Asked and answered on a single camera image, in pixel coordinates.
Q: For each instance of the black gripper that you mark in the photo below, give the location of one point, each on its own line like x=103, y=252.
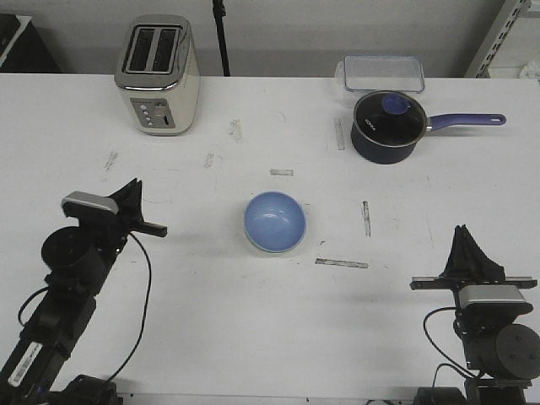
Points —
x=481, y=306
x=101, y=237

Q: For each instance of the light blue bowl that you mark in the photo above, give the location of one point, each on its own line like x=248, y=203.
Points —
x=274, y=213

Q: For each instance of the light green bowl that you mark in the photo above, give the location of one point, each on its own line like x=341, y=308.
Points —
x=275, y=243

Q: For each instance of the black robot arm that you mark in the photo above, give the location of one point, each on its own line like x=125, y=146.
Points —
x=80, y=259
x=501, y=356

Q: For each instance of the cream two-slot toaster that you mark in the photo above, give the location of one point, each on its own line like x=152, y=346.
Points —
x=157, y=74

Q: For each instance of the dark blue saucepan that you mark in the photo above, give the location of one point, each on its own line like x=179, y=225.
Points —
x=384, y=155

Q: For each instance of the glass pot lid blue knob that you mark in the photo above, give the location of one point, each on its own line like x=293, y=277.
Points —
x=389, y=118

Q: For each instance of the black tripod pole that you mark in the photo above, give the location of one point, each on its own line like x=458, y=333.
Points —
x=219, y=13

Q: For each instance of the clear plastic food container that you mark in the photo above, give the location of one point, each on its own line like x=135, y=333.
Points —
x=363, y=73

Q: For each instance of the white slotted shelf upright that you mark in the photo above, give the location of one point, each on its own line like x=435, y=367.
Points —
x=511, y=42

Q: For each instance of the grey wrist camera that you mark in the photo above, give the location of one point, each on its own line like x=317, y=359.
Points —
x=75, y=201
x=489, y=294

